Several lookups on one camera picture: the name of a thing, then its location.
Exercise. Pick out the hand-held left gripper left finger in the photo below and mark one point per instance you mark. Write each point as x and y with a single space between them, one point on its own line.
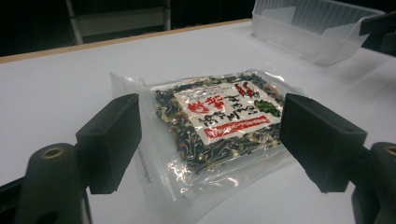
109 143

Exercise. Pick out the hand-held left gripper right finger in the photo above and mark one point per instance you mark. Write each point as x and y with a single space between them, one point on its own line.
320 143

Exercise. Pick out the clear packet of dried seaweed mix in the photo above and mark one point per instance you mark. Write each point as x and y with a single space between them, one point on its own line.
218 130

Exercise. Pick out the translucent plastic container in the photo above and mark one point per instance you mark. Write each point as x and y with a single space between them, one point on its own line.
311 28

